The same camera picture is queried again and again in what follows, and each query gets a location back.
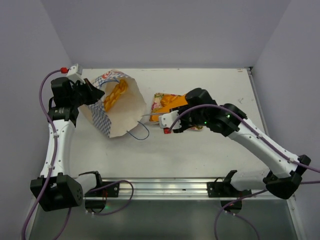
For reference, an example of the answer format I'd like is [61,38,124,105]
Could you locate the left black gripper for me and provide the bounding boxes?
[69,78,105,107]

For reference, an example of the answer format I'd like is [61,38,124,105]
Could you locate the long sliced fake baguette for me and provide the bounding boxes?
[151,93,188,122]

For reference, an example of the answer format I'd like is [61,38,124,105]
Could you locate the long twisted fake bread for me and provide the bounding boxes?
[103,79,128,112]

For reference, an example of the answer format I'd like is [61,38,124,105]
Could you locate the paper bag with blue pattern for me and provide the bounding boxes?
[79,69,150,141]

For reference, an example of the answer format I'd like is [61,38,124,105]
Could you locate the metal tongs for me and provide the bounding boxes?
[141,112,166,117]

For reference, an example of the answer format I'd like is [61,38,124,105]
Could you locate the braided fake bread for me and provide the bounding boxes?
[160,94,180,107]

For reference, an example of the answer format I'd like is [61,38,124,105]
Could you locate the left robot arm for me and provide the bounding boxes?
[30,77,104,212]

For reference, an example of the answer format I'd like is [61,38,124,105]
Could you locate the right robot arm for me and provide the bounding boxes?
[172,87,311,200]

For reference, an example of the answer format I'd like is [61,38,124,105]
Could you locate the floral tray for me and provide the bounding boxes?
[149,92,204,132]

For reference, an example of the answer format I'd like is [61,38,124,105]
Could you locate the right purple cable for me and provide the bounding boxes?
[167,104,320,240]

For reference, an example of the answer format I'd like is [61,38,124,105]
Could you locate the purple cable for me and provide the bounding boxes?
[21,66,73,240]
[167,104,320,240]

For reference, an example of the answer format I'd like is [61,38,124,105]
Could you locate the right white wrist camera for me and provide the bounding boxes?
[158,110,179,134]

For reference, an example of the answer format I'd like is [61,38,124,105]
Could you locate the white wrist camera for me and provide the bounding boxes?
[158,110,179,134]
[66,63,85,83]

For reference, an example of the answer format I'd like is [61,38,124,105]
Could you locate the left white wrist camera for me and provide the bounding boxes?
[66,63,85,83]

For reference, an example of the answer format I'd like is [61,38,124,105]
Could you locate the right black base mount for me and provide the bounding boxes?
[206,178,252,207]

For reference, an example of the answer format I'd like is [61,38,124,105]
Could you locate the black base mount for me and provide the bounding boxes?
[84,181,120,213]
[206,178,252,207]

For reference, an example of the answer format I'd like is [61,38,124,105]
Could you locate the aluminium rail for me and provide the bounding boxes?
[82,176,295,201]

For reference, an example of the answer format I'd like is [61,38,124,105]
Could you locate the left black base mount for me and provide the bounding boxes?
[84,181,120,213]

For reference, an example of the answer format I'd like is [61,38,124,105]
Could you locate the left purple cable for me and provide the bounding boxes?
[21,66,73,240]

